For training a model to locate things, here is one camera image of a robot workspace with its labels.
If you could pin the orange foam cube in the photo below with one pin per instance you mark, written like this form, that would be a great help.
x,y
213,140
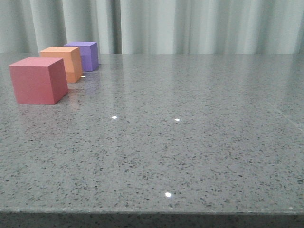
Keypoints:
x,y
72,60

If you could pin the purple foam cube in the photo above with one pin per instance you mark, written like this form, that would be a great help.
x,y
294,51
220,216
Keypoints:
x,y
88,53

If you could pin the pale green curtain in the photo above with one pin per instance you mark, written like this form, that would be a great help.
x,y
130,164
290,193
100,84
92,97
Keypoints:
x,y
155,26

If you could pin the red foam cube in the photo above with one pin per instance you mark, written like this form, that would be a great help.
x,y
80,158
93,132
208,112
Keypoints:
x,y
39,80

